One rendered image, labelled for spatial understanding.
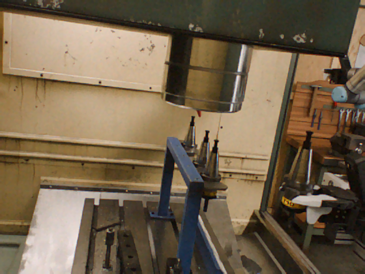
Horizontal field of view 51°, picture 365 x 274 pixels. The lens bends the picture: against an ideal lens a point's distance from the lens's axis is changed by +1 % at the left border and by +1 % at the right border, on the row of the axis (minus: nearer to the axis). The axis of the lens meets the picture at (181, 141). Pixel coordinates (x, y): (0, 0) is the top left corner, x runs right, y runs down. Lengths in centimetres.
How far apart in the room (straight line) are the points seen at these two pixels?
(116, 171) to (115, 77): 44
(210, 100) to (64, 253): 113
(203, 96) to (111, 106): 112
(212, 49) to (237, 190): 138
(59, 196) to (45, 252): 29
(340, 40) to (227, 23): 19
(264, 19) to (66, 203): 137
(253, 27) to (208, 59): 9
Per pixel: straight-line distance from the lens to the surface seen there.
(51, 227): 172
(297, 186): 81
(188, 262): 112
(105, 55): 171
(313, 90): 378
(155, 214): 154
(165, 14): 59
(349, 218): 89
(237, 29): 61
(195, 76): 65
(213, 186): 103
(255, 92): 185
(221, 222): 185
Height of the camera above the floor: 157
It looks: 14 degrees down
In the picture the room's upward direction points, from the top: 8 degrees clockwise
